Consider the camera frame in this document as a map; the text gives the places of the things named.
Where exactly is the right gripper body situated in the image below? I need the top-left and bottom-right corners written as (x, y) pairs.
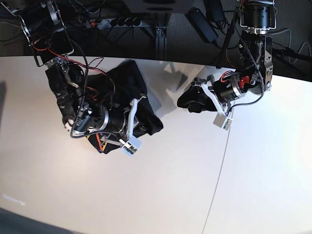
top-left (73, 96), bottom-right (146, 146)

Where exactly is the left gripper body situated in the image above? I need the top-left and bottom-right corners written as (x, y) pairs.
top-left (194, 72), bottom-right (251, 112)

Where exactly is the black T-shirt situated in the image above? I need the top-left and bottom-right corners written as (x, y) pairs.
top-left (87, 60), bottom-right (163, 154)

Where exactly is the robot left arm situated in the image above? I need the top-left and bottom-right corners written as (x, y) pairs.
top-left (177, 0), bottom-right (276, 116)

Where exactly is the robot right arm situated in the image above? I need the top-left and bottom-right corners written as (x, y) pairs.
top-left (0, 0), bottom-right (141, 150)

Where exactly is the black power brick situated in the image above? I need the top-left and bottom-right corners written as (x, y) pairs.
top-left (185, 7), bottom-right (218, 43)

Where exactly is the black adapter box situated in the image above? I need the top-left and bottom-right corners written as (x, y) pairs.
top-left (204, 0), bottom-right (225, 22)

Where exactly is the grey power strip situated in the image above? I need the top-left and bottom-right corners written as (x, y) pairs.
top-left (78, 17), bottom-right (145, 30)

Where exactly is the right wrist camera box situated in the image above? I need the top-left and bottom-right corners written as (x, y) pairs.
top-left (119, 136), bottom-right (141, 156)

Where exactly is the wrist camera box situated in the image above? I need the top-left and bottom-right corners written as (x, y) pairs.
top-left (119, 136), bottom-right (141, 156)
top-left (213, 113), bottom-right (233, 131)

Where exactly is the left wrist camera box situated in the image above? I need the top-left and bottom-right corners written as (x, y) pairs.
top-left (213, 113), bottom-right (233, 131)

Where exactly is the grey coiled cable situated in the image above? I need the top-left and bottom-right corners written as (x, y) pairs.
top-left (270, 26), bottom-right (312, 61)

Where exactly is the aluminium frame post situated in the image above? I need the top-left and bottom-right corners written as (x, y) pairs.
top-left (144, 13), bottom-right (171, 60)

